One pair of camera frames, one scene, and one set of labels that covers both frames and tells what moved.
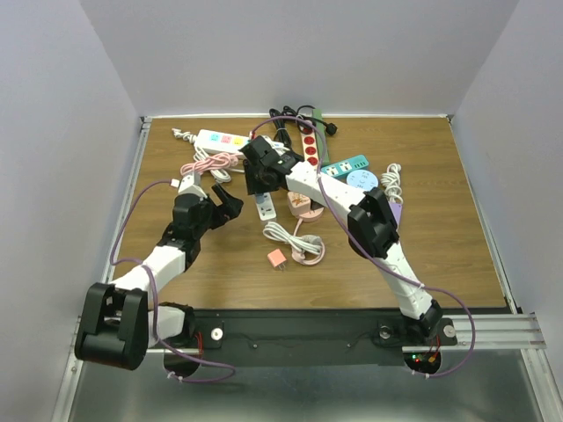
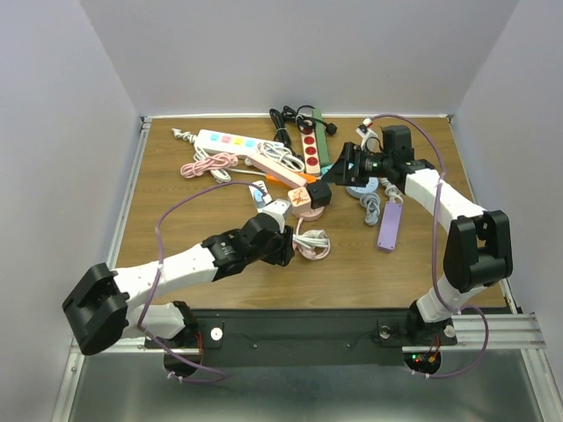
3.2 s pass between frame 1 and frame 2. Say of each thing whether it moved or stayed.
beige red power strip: stayed
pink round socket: stayed
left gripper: moved
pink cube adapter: stayed
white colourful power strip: stayed
